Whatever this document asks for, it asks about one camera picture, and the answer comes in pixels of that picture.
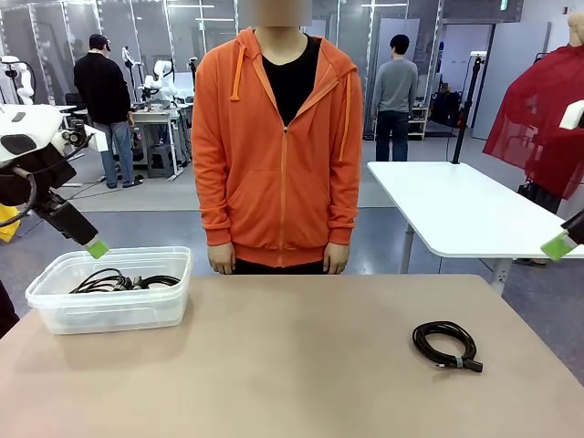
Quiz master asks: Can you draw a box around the dark robot base cover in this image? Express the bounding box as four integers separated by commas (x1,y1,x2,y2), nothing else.
0,277,20,339

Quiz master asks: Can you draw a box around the black pole stand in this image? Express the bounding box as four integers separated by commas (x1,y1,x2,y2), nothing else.
450,52,485,165

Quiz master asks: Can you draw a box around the desk with robot arms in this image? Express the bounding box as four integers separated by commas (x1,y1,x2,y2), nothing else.
130,102,193,182

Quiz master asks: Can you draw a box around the white humanoid robot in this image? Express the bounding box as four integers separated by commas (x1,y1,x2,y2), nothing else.
0,55,37,105

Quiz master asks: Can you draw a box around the yellow bag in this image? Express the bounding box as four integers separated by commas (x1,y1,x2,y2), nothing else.
0,203,22,243

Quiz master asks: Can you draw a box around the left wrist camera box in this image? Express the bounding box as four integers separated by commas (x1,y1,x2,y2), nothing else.
61,123,110,151

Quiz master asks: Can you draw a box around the person's right hand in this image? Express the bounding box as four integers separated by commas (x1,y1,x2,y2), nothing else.
208,244,237,275

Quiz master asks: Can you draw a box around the red cape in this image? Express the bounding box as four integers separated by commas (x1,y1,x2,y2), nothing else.
482,45,584,201

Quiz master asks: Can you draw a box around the person in orange hoodie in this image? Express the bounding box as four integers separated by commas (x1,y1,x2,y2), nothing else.
191,26,364,275

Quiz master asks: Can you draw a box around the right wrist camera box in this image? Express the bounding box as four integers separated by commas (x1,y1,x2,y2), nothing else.
558,100,584,131

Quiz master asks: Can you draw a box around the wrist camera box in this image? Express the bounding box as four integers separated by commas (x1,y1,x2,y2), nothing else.
61,123,110,151
558,100,584,131

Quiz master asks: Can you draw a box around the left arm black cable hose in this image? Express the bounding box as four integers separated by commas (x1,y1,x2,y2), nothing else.
0,166,42,229

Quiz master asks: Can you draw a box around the black power cable grey strap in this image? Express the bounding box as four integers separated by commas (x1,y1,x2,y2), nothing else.
68,273,124,295

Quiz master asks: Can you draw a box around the black bag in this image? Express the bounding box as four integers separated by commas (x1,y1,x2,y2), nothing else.
517,180,562,215

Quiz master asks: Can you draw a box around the person's right forearm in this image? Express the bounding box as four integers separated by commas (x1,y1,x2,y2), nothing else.
199,182,235,247

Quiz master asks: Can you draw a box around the black luggage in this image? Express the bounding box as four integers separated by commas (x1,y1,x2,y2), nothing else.
430,89,467,128

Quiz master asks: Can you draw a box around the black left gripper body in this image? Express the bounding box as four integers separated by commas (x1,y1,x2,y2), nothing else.
20,148,78,204

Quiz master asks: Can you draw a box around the black stand white head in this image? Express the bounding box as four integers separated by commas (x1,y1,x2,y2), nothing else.
121,45,138,104

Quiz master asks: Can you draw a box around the large white table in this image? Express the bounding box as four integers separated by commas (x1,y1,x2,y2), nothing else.
367,161,584,293

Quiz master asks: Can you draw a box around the mannequin head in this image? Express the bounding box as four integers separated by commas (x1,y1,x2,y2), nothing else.
567,8,584,47

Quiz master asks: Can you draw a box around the grey plastic stool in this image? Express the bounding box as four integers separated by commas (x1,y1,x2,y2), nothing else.
146,143,177,180

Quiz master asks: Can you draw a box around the white shoe rack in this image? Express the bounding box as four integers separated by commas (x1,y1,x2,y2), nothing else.
408,107,430,141

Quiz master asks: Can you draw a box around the person's left hand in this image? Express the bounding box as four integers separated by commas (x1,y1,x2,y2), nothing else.
322,243,351,275

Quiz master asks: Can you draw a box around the person's left forearm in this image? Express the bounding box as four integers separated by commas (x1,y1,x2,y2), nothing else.
327,182,360,245

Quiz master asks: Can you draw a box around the clear plastic storage box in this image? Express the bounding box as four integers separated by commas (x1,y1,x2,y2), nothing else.
26,245,193,336

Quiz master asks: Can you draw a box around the man in grey sweater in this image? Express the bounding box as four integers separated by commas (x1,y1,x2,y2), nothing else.
371,34,420,163

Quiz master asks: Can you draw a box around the man in black with cap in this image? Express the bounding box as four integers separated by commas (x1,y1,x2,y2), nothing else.
72,34,143,189

